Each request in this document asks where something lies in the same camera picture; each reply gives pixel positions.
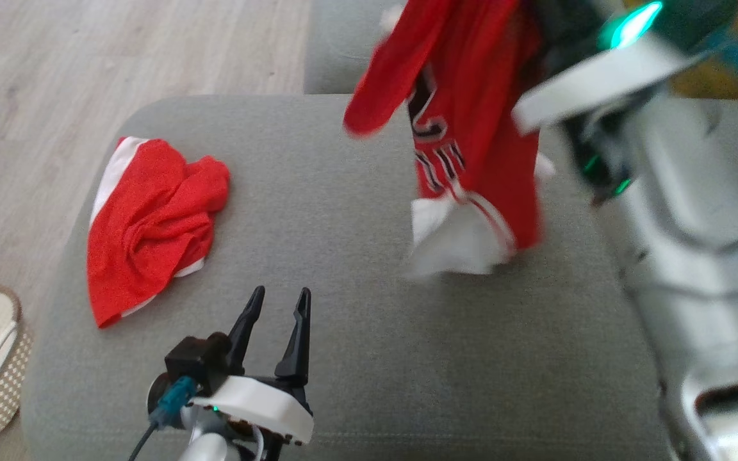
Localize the grey fabric sofa ottoman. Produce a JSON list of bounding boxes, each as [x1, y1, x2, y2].
[[20, 95, 738, 461]]

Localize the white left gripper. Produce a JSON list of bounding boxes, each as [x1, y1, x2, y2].
[[186, 286, 315, 447]]

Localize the red basketball jersey with lettering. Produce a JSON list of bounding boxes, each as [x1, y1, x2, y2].
[[342, 0, 557, 279]]

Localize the left cable with teal connector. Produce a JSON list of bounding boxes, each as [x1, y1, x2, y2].
[[127, 376, 198, 461]]

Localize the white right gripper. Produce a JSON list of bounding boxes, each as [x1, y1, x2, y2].
[[512, 0, 709, 136]]

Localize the red shorts with white stripes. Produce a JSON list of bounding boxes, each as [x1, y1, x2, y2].
[[86, 136, 231, 329]]

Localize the grey sofa seat cushion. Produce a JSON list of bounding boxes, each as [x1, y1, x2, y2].
[[304, 0, 408, 95]]

